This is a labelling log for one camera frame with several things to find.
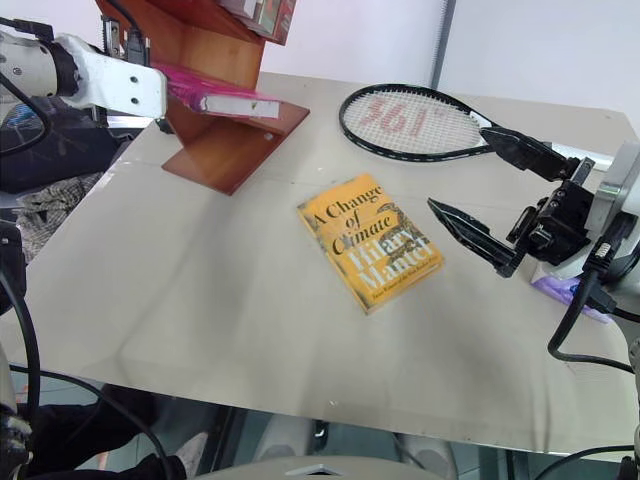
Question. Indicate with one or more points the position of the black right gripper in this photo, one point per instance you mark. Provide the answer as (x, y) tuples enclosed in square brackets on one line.
[(560, 215)]

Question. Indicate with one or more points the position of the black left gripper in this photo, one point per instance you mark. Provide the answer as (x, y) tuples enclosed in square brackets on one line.
[(114, 37)]

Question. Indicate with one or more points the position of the pink book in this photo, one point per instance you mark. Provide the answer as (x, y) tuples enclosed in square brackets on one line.
[(225, 97)]

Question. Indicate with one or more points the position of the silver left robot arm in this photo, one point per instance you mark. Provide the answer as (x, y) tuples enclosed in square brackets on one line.
[(22, 62)]

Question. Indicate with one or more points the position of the wooden bookshelf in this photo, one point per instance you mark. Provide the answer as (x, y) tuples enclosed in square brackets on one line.
[(220, 145)]

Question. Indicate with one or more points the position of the yellow paperback book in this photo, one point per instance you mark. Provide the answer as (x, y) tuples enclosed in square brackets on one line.
[(370, 240)]

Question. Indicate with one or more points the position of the black chair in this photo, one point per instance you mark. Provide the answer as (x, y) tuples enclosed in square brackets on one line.
[(65, 150)]

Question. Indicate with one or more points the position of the purple plastic bag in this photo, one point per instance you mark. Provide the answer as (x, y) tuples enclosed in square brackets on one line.
[(565, 290)]

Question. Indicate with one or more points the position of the black tennis racket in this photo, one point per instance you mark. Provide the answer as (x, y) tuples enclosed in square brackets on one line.
[(400, 117)]

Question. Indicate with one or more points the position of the grey patterned cloth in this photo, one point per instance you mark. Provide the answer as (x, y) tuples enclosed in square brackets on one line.
[(55, 210)]

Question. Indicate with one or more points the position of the stack of books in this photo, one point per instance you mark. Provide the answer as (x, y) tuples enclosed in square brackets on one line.
[(265, 17)]

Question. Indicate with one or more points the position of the black trousers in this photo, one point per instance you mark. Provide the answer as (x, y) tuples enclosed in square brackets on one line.
[(95, 435)]

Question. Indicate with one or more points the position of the grey shoe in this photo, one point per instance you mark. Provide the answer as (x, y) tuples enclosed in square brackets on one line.
[(192, 452)]

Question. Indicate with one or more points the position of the grey rounded robot body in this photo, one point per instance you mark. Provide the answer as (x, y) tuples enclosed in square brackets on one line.
[(320, 469)]

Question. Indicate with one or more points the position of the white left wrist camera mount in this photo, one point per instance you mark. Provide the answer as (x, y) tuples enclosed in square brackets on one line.
[(117, 82)]

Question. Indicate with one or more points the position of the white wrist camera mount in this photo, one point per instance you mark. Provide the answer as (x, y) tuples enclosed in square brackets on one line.
[(117, 82), (617, 185)]

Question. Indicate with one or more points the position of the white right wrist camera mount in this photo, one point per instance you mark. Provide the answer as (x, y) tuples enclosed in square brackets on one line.
[(617, 185)]

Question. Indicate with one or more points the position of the grey vertical wall strip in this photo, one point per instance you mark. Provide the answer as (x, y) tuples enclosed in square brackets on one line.
[(442, 40)]

